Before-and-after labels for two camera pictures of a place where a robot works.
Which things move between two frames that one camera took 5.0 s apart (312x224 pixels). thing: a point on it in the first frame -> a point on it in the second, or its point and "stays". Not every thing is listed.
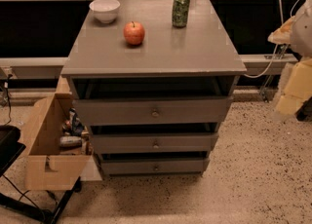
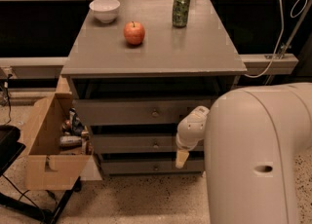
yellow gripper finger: (283, 35) -> (181, 156)
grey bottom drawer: (153, 168) stays
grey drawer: (155, 143) stays
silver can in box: (70, 141) stays
